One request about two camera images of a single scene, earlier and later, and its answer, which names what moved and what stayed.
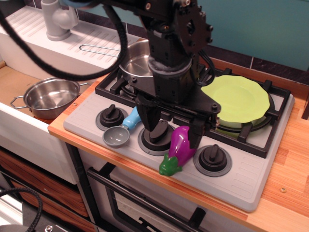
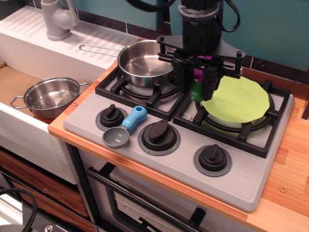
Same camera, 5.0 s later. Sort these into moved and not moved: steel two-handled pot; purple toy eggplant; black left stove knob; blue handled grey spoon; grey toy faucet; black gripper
Moved: black gripper; purple toy eggplant
Not moved: grey toy faucet; steel two-handled pot; blue handled grey spoon; black left stove knob
